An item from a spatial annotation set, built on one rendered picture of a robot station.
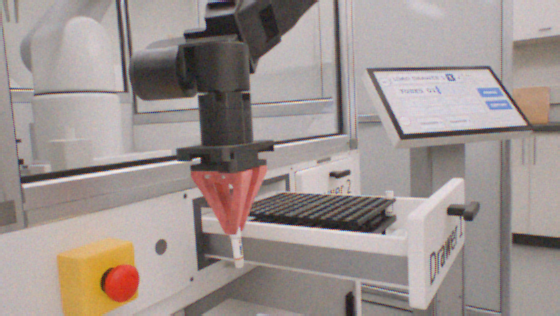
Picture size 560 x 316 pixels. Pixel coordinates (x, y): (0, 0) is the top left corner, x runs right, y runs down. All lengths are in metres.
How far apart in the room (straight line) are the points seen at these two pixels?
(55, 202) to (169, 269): 0.20
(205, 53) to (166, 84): 0.06
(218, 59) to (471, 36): 1.94
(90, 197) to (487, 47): 2.00
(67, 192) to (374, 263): 0.37
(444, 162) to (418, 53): 0.92
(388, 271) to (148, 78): 0.35
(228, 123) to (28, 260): 0.25
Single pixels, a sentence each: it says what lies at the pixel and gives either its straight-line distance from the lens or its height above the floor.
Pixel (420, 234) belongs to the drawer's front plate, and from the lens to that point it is 0.50.
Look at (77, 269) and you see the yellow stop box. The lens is 0.50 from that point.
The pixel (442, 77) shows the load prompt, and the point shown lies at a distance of 1.63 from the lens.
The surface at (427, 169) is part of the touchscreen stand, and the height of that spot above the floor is 0.84.
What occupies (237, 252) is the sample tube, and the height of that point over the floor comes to 0.90.
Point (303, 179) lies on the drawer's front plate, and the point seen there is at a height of 0.91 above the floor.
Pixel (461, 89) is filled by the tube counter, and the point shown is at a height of 1.11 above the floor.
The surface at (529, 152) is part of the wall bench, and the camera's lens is 3.57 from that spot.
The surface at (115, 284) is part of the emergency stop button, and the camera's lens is 0.49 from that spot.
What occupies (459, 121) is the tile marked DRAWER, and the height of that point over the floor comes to 1.00.
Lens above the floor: 1.04
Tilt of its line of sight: 6 degrees down
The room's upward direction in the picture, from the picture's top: 3 degrees counter-clockwise
